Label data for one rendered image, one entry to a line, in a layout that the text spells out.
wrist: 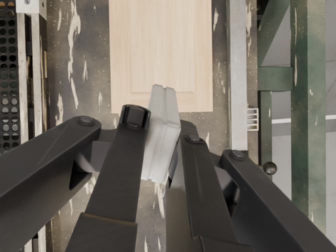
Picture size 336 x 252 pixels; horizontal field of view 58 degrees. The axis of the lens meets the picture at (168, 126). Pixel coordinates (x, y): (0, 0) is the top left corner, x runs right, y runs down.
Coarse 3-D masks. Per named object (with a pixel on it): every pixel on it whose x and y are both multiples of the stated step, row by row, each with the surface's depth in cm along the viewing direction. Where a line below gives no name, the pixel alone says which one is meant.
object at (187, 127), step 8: (184, 120) 17; (184, 128) 15; (192, 128) 16; (176, 144) 13; (176, 152) 13; (176, 160) 13; (216, 160) 13; (168, 168) 14; (216, 168) 12; (224, 176) 12; (224, 184) 12; (232, 184) 12; (224, 192) 12; (232, 192) 12; (232, 200) 13
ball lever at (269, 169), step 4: (256, 164) 87; (264, 164) 84; (268, 164) 83; (272, 164) 82; (260, 168) 86; (264, 168) 83; (268, 168) 82; (272, 168) 82; (276, 168) 83; (264, 172) 84; (268, 172) 82; (272, 172) 82
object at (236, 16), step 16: (240, 0) 92; (240, 16) 92; (240, 32) 92; (240, 48) 92; (240, 64) 93; (240, 80) 93; (240, 96) 93; (240, 112) 93; (240, 128) 93; (240, 144) 93
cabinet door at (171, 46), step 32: (128, 0) 91; (160, 0) 92; (192, 0) 93; (128, 32) 91; (160, 32) 92; (192, 32) 93; (128, 64) 92; (160, 64) 93; (192, 64) 94; (128, 96) 92; (192, 96) 94
